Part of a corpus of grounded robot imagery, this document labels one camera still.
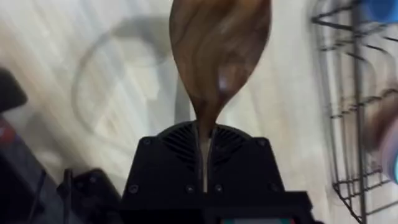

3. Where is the dark wooden spoon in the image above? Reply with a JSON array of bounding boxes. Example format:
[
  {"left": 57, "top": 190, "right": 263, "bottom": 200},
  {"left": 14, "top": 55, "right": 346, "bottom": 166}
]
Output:
[{"left": 169, "top": 0, "right": 273, "bottom": 193}]

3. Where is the blue cup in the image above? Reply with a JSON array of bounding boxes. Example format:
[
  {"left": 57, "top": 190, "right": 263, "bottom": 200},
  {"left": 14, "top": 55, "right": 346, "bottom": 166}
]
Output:
[{"left": 362, "top": 0, "right": 398, "bottom": 24}]

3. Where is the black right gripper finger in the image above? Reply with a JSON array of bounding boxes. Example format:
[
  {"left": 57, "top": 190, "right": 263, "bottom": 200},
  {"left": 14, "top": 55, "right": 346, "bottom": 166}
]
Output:
[{"left": 206, "top": 123, "right": 286, "bottom": 197}]

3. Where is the black wire dish rack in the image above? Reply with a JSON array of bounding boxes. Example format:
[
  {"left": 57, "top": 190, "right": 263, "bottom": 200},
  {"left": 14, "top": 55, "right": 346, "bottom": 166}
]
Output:
[{"left": 310, "top": 0, "right": 398, "bottom": 224}]

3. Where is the pale plate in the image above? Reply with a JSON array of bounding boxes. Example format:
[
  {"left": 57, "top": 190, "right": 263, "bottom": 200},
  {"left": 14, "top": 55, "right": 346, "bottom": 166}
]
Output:
[{"left": 363, "top": 93, "right": 398, "bottom": 185}]

